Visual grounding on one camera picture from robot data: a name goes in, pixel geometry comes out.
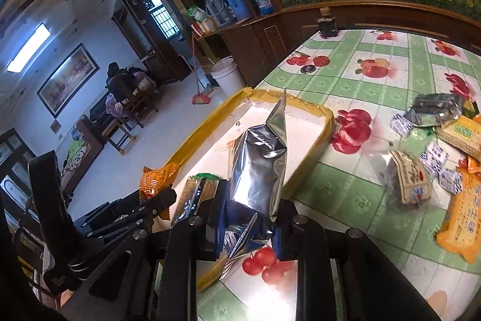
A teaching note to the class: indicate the wooden chair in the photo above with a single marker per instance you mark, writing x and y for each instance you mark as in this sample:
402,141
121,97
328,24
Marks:
139,103

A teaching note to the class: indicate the green checked fruit tablecloth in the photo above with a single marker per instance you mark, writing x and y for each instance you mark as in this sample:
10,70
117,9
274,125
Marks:
375,99

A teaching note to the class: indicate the blue thermos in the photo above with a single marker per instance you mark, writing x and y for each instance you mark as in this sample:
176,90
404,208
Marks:
236,3

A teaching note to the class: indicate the white tray with yellow rim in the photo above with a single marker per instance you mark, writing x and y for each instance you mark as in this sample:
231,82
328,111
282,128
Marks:
263,116

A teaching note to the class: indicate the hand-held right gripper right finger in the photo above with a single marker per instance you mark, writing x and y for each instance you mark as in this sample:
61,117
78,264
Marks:
281,245

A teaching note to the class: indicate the cracker packet with green edge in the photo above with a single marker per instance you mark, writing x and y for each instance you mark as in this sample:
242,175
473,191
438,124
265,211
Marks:
191,193
460,131

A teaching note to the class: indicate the grey thermos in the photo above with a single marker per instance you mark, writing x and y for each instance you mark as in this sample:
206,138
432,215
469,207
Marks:
217,10

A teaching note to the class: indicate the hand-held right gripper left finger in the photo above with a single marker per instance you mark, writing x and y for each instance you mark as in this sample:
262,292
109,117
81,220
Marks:
221,230

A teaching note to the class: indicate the green bag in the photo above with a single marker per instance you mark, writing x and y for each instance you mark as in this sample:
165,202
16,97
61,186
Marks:
197,13

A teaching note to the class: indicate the wooden cabinet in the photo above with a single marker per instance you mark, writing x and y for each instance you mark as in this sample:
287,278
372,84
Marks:
263,39

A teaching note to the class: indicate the small blue-white patterned packet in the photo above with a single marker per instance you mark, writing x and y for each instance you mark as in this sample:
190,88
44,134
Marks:
401,124
450,181
434,156

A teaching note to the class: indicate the clear packet with beige label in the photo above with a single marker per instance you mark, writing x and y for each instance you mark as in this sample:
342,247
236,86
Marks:
407,174

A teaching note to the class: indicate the black sofa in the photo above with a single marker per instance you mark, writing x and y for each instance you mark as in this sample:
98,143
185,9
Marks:
99,114

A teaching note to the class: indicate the large yellow-orange biscuit packet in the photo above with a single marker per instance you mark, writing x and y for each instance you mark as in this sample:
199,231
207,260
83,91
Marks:
462,219

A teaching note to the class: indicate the red broom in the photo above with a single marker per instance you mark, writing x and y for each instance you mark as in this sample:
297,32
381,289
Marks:
201,99

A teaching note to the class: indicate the dark glass bottle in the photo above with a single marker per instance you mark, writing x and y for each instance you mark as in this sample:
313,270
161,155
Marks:
327,25

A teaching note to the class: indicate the orange snack packet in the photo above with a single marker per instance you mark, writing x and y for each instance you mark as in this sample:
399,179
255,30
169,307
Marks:
156,178
471,165

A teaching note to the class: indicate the barred window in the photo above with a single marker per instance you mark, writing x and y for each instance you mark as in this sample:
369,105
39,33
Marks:
164,20

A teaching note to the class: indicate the dark green snack packet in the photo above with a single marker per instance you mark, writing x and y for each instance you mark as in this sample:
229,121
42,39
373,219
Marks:
469,108

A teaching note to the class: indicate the ceiling light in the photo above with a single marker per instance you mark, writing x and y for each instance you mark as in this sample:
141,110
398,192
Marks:
28,48

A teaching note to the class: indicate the red and white box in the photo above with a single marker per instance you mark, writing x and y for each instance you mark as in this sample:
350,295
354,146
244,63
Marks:
204,27

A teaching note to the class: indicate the wooden stool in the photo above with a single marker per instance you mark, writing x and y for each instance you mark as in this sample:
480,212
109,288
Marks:
118,133

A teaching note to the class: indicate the framed wall painting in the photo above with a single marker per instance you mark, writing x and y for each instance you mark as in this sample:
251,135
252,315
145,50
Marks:
67,80

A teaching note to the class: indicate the white plastic bucket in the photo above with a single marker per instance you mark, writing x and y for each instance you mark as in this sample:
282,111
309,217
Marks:
227,76

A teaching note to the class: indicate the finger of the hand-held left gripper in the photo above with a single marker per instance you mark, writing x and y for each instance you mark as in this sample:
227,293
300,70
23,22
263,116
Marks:
112,210
158,202

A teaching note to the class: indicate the silver foil snack packet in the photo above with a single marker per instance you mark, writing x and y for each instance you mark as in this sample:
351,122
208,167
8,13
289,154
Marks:
255,174
436,108

